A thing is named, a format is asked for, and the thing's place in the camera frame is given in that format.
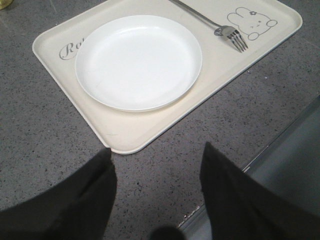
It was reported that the yellow enamel mug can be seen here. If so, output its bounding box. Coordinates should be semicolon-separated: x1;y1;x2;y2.
0;0;13;10

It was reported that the white round plate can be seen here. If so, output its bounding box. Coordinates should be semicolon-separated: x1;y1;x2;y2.
75;15;203;112

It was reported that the beige rabbit serving tray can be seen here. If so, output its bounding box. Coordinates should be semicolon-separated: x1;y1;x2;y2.
32;0;303;154

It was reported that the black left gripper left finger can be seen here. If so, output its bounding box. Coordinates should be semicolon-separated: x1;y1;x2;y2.
0;148;117;240

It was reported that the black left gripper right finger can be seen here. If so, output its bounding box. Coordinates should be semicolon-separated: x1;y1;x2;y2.
199;142;320;240

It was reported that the silver metal fork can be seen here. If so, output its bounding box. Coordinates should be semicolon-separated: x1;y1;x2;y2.
170;0;248;53

